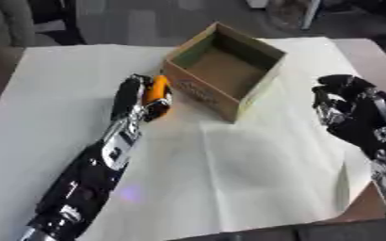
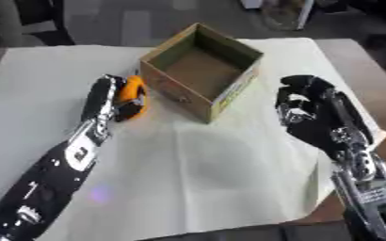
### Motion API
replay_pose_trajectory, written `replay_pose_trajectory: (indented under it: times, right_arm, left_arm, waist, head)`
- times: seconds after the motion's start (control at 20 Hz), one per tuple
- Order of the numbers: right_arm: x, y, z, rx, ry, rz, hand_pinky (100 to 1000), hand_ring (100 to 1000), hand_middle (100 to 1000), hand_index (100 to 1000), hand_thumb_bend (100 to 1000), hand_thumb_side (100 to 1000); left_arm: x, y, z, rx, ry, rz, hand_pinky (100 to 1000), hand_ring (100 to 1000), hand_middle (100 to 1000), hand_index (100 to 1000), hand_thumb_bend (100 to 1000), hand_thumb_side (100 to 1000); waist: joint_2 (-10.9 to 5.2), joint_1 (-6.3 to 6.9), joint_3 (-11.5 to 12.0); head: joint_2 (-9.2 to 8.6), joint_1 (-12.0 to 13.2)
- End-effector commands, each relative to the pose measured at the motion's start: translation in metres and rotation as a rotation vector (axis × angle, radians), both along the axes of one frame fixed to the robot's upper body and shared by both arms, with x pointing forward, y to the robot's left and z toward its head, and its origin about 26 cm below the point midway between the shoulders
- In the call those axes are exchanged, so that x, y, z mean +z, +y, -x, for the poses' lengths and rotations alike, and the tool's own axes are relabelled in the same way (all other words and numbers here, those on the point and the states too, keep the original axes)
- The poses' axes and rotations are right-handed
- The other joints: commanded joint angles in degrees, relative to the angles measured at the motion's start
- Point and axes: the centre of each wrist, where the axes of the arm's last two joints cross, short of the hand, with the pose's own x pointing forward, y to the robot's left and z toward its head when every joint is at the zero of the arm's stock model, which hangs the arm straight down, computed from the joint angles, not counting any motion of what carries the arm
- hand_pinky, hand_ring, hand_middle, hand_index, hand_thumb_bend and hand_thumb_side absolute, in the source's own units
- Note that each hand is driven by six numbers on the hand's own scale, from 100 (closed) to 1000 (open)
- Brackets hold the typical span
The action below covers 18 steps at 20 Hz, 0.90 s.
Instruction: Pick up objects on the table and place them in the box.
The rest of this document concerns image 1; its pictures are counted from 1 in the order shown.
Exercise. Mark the grey chair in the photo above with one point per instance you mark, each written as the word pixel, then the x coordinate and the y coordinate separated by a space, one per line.
pixel 7 22

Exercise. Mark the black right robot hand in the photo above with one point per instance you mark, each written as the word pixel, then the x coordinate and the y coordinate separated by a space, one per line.
pixel 349 103

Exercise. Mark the black chair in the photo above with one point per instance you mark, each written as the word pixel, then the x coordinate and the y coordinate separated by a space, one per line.
pixel 56 20

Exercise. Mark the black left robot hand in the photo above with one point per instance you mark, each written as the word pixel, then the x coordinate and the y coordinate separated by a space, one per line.
pixel 126 96

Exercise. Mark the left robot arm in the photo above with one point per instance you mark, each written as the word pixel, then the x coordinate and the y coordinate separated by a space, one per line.
pixel 90 175

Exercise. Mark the tan cardboard box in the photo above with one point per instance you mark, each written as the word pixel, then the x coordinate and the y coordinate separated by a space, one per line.
pixel 223 70

